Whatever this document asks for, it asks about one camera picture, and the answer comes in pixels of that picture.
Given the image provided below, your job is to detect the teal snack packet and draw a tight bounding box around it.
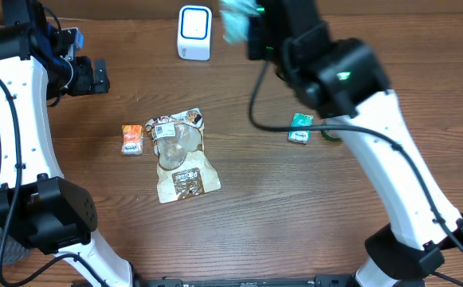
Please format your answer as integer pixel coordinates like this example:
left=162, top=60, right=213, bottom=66
left=219, top=0, right=259, bottom=45

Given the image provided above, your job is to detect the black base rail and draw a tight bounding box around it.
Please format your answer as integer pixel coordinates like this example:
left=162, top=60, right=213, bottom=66
left=132, top=275, right=359, bottom=287

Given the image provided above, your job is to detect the green tissue packet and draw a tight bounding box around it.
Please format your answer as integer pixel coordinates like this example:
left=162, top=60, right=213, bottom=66
left=287, top=112, right=314, bottom=145

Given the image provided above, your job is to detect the white barcode scanner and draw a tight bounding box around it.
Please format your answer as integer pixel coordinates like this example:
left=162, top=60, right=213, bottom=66
left=177, top=5, right=213, bottom=61

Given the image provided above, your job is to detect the orange small packet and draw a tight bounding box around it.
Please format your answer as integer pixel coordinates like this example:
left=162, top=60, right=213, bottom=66
left=121, top=125, right=143, bottom=155

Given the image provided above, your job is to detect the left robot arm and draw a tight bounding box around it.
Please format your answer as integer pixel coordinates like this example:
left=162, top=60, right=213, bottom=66
left=0, top=0, right=143, bottom=286

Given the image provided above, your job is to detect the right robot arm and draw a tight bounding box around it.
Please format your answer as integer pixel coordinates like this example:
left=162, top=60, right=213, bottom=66
left=248, top=1, right=463, bottom=286

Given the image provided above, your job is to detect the beige snack bag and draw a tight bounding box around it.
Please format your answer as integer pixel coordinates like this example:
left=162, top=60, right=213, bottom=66
left=145, top=108, right=221, bottom=203

